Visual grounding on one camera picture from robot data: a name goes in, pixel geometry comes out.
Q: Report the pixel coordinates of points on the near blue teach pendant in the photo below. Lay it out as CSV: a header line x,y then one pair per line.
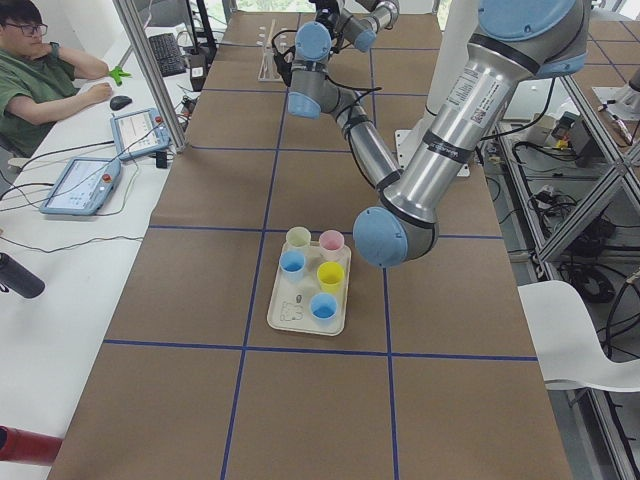
x,y
83,187

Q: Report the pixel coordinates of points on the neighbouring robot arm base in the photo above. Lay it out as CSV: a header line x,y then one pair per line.
x,y
621,106

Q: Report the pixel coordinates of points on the pale green plastic cup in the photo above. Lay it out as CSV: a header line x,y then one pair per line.
x,y
298,238

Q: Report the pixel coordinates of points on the black keyboard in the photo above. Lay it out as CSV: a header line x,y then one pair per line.
x,y
167,53

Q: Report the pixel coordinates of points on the cream tray with bear drawing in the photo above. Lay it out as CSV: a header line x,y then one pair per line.
x,y
289,305

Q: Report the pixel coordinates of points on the red cylinder object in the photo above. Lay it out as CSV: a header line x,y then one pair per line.
x,y
26,447

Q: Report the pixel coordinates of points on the white chair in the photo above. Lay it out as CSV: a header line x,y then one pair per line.
x,y
565,341

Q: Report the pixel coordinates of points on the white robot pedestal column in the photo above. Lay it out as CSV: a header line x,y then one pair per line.
x,y
457,19

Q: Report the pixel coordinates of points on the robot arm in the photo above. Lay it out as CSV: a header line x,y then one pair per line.
x,y
504,43
346,29

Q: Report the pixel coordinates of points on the pink plastic cup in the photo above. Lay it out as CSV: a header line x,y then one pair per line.
x,y
331,243

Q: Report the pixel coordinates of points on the green toy figure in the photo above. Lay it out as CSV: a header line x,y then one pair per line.
x,y
118,74

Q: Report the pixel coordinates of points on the white wire cup rack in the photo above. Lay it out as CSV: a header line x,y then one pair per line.
x,y
276,49

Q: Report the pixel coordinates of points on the far blue teach pendant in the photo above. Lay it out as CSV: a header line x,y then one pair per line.
x,y
139,133

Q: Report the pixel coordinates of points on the black computer mouse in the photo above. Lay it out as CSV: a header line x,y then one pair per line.
x,y
118,102

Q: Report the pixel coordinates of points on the blue teach pendant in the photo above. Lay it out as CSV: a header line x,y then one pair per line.
x,y
83,187
139,133

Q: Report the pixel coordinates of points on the black water bottle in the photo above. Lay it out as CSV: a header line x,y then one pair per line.
x,y
15,277

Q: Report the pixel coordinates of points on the yellow plastic cup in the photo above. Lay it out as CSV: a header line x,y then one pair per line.
x,y
330,276

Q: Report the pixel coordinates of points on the light blue plastic cup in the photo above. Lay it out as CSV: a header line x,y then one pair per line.
x,y
292,265

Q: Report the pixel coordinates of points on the aluminium frame post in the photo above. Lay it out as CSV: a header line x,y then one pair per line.
x,y
136,34

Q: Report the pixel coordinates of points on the seated person in green shirt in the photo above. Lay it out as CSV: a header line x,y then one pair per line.
x,y
42,82

